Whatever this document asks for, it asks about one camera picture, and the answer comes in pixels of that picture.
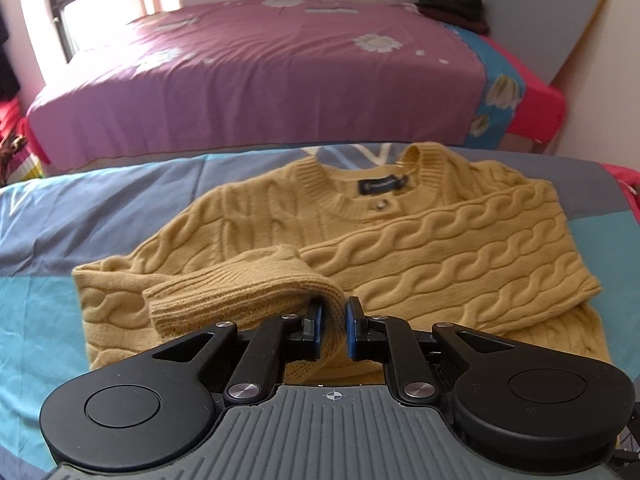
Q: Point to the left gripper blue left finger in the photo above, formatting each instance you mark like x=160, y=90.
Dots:
x=305, y=338

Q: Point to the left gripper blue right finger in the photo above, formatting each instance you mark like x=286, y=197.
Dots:
x=365, y=336

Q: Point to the tan cable-knit cardigan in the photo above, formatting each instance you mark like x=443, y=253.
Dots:
x=433, y=238

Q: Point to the red clothes pile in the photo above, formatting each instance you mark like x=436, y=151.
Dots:
x=19, y=162

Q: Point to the dark folded clothes pile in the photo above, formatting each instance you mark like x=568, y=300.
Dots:
x=467, y=14

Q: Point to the purple floral bed cover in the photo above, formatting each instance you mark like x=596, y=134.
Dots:
x=270, y=72

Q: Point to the blue grey patchwork bedsheet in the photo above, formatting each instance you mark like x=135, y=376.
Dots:
x=49, y=226

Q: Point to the red blanket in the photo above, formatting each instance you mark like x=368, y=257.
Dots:
x=629, y=182

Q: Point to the grey leaning board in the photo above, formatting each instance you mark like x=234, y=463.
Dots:
x=540, y=33

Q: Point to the window with dark frame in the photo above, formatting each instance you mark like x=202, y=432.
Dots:
x=100, y=0

